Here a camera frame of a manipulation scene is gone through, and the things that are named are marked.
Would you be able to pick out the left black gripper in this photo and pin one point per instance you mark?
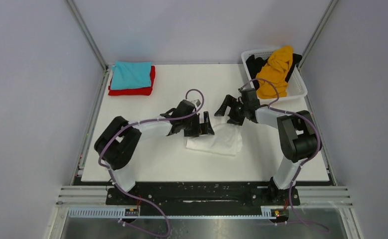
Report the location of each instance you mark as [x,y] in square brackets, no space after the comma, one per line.
[201,129]

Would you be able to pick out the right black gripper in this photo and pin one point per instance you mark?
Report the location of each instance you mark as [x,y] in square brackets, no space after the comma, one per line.
[236,110]

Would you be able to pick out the white t shirt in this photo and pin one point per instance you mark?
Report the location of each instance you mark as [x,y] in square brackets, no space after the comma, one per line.
[226,141]

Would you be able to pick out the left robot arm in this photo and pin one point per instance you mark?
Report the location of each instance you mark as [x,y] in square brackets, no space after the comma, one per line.
[117,144]

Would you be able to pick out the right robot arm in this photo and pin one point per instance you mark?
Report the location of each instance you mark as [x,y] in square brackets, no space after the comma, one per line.
[299,140]

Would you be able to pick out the black t shirt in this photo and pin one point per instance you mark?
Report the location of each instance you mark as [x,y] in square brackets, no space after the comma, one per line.
[255,64]

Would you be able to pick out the yellow t shirt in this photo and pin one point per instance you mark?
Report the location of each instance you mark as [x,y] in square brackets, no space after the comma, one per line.
[275,71]

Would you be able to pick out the white plastic basket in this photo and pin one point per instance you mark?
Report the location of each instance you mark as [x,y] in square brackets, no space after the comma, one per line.
[296,88]

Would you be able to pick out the folded red t shirt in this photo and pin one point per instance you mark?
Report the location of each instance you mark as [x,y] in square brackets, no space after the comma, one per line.
[146,91]

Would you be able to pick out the folded cyan t shirt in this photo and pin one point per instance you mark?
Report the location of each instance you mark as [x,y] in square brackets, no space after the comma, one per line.
[131,75]

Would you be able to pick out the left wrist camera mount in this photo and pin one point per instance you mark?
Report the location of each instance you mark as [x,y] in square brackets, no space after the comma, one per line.
[196,102]

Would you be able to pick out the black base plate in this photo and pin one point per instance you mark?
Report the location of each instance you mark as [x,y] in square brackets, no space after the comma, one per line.
[203,198]

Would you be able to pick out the white slotted cable duct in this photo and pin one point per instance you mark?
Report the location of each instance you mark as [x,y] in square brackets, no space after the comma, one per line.
[124,213]

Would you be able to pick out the right metal frame post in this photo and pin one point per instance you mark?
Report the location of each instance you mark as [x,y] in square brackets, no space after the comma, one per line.
[320,26]

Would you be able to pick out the metal frame post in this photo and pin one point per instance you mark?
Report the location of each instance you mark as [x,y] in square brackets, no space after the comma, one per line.
[320,26]
[86,33]

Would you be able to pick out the left metal frame post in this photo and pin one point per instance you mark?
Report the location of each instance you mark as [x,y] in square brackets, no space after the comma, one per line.
[86,33]

